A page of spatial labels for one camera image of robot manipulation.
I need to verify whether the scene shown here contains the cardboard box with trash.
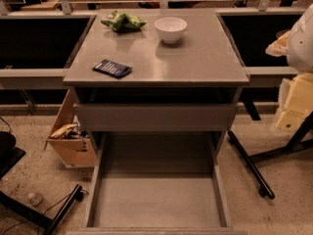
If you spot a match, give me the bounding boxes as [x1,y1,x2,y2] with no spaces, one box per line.
[47,91,96,167]

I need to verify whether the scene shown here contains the open grey middle drawer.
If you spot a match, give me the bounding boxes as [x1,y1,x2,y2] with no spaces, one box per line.
[67,132,247,235]

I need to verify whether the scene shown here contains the closed grey top drawer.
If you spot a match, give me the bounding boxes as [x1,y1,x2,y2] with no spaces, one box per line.
[74,104,236,132]

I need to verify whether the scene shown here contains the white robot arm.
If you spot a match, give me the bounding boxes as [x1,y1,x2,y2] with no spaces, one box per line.
[287,4,313,72]

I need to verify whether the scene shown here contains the black metal stand leg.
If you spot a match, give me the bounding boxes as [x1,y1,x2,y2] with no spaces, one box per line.
[227,113,313,200]

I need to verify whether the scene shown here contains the clear plastic bottle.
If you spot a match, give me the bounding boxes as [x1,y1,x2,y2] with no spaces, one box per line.
[27,193,44,208]

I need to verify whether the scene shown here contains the black floor stand left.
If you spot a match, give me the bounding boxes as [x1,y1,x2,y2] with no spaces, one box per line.
[0,130,84,235]

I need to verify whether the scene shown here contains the grey drawer cabinet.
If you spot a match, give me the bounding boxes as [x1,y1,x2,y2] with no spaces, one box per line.
[63,7,250,235]

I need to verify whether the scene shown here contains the white ceramic bowl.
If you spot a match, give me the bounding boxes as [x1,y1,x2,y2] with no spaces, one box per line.
[155,17,187,44]

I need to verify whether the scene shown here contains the dark blue rxbar wrapper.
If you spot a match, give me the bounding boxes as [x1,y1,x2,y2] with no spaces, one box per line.
[92,60,132,78]

